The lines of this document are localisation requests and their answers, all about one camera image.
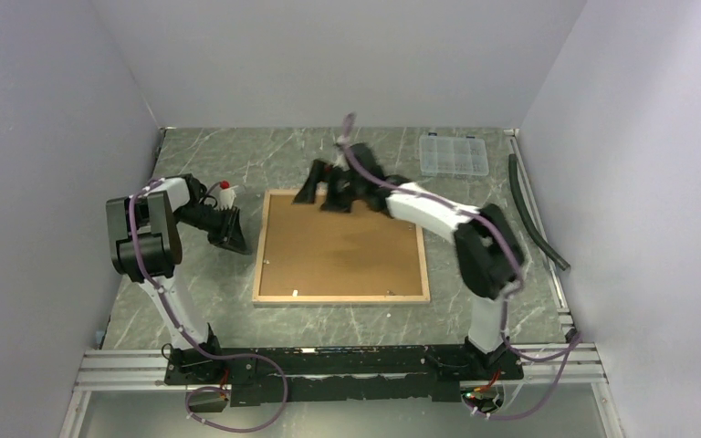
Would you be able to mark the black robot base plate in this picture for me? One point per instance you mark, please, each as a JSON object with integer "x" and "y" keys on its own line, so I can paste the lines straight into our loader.
{"x": 327, "y": 374}

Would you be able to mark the aluminium extrusion rail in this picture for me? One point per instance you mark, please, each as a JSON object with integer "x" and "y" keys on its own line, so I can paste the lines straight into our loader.
{"x": 146, "y": 370}

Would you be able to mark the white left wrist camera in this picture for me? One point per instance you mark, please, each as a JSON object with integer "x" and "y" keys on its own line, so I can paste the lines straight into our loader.
{"x": 225, "y": 193}

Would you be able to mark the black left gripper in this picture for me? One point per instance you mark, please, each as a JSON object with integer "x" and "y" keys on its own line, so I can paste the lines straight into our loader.
{"x": 231, "y": 234}

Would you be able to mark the clear plastic compartment box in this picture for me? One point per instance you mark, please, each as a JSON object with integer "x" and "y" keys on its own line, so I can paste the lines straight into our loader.
{"x": 452, "y": 156}

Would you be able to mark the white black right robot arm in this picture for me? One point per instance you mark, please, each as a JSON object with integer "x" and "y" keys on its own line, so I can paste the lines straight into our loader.
{"x": 488, "y": 254}

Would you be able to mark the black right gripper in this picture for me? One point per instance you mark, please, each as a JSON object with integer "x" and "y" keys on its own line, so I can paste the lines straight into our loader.
{"x": 321, "y": 172}

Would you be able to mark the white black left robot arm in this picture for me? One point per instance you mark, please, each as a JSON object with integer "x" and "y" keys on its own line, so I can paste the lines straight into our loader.
{"x": 146, "y": 247}

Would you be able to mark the white wooden picture frame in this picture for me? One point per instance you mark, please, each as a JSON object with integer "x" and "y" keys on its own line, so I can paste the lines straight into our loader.
{"x": 338, "y": 299}

